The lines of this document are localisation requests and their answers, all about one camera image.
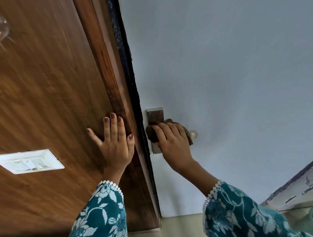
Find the brown wooden panel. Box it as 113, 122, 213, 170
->
0, 0, 160, 237

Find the metal door handle plate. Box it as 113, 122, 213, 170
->
146, 108, 164, 154

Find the white peeling window frame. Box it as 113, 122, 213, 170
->
261, 161, 313, 213

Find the black door edge strip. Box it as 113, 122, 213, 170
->
106, 0, 162, 218

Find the white switch plate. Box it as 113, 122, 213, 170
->
0, 149, 65, 175

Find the person's left forearm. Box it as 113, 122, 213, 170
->
69, 167, 128, 237

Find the person's right hand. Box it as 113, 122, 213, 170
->
152, 122, 196, 171

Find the light blue door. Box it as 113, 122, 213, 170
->
119, 0, 313, 218

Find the person's right forearm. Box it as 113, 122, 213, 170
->
171, 159, 313, 237

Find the brown cleaning cloth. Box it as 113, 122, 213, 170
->
145, 119, 194, 146

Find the person's left hand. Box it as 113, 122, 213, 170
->
86, 112, 135, 172

